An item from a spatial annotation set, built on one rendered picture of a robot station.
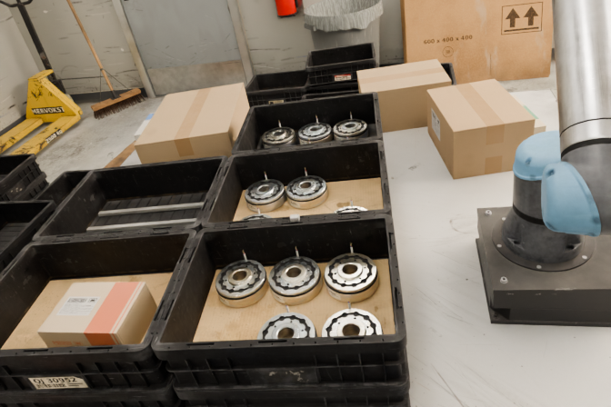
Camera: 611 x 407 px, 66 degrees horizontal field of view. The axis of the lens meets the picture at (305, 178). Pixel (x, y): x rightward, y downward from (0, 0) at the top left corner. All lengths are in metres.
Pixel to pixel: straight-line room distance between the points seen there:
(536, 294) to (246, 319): 0.55
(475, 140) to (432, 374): 0.68
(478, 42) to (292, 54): 1.49
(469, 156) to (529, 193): 0.47
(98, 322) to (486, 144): 1.05
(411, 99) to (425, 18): 2.12
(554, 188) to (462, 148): 0.86
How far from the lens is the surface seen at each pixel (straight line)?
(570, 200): 0.53
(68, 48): 4.99
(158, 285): 1.07
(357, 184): 1.20
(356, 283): 0.89
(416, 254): 1.18
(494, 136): 1.39
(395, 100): 1.65
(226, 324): 0.93
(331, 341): 0.73
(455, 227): 1.26
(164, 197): 1.36
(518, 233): 1.03
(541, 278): 1.01
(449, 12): 3.75
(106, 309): 0.96
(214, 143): 1.47
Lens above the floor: 1.50
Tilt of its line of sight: 32 degrees down
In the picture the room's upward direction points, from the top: 11 degrees counter-clockwise
